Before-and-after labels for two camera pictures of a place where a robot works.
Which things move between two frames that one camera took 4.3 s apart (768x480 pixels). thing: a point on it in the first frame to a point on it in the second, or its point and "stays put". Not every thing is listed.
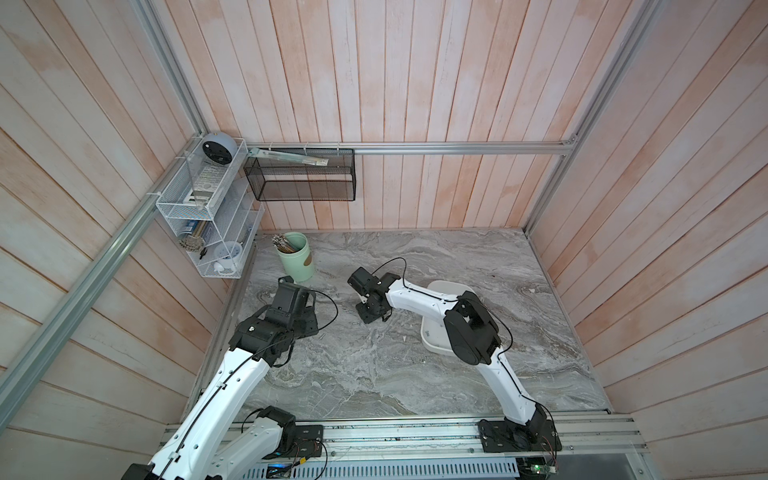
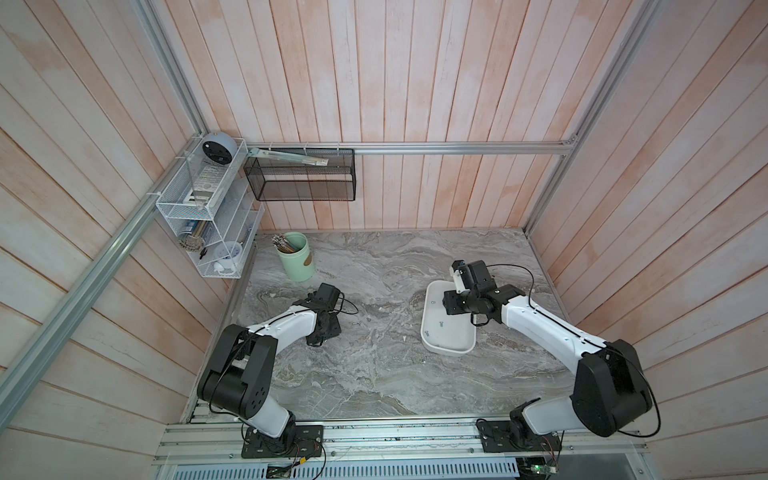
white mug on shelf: (227, 254) stays put
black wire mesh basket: (277, 180) stays put
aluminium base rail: (577, 447) stays put
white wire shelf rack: (208, 200) stays put
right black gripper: (366, 319) to (450, 298)
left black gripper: (311, 323) to (336, 330)
